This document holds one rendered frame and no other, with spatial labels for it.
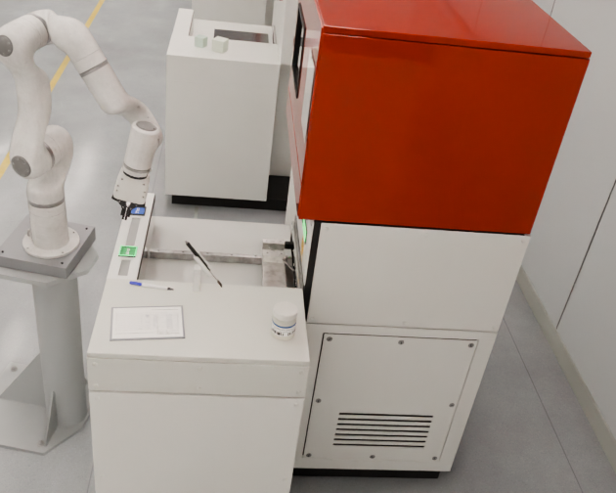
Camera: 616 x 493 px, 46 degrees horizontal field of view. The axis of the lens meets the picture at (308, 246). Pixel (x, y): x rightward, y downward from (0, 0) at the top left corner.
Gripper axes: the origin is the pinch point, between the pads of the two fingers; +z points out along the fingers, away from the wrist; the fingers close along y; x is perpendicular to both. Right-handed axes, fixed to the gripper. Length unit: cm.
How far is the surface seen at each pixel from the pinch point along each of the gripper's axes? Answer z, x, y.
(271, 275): 13, -2, -53
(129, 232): 15.7, -12.7, -2.6
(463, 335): 6, 16, -120
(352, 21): -82, 8, -46
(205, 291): 9.0, 19.5, -29.5
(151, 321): 11.8, 35.7, -14.6
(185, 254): 22.6, -16.9, -23.6
